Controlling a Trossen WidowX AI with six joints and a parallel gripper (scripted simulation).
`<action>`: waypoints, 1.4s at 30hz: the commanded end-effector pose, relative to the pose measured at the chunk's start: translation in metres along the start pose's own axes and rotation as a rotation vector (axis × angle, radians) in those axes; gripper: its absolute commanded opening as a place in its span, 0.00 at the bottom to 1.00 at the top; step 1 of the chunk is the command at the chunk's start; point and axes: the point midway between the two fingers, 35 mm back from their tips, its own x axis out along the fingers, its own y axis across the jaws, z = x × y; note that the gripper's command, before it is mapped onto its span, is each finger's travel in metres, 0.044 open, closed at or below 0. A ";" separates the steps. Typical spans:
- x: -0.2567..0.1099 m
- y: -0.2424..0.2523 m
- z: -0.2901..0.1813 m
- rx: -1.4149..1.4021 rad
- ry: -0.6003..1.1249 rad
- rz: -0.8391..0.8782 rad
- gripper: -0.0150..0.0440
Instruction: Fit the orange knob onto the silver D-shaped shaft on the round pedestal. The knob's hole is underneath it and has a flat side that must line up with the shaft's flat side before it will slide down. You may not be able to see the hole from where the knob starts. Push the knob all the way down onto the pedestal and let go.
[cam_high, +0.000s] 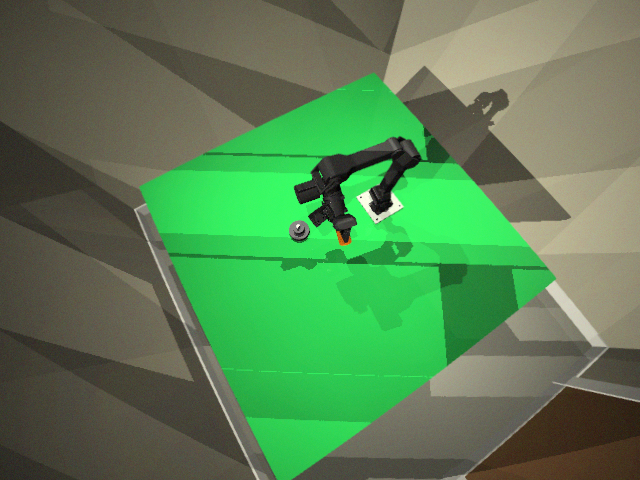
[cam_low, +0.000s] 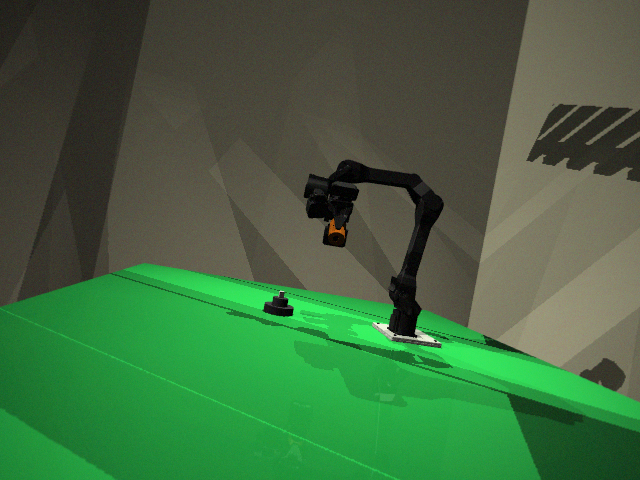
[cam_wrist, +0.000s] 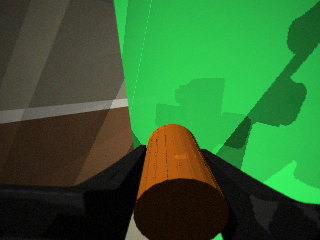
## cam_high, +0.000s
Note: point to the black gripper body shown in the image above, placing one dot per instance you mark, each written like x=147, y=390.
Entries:
x=337, y=206

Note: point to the orange knob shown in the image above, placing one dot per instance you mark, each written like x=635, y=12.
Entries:
x=341, y=241

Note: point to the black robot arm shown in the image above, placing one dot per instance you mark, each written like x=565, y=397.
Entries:
x=336, y=169

